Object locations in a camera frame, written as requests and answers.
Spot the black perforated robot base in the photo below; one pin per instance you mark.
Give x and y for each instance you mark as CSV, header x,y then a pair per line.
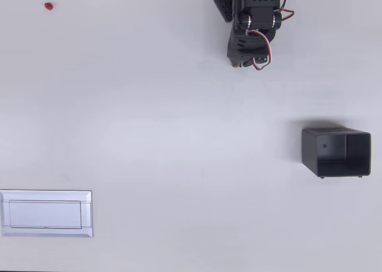
x,y
222,3

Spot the small red strawberry-like object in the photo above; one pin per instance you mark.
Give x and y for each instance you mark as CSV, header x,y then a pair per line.
x,y
49,6

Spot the black open box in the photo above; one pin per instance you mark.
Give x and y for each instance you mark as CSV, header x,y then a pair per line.
x,y
337,152

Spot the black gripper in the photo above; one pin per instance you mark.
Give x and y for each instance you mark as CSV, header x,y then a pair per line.
x,y
242,58

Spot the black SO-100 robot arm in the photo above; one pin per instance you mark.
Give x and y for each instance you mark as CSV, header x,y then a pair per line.
x,y
261,18

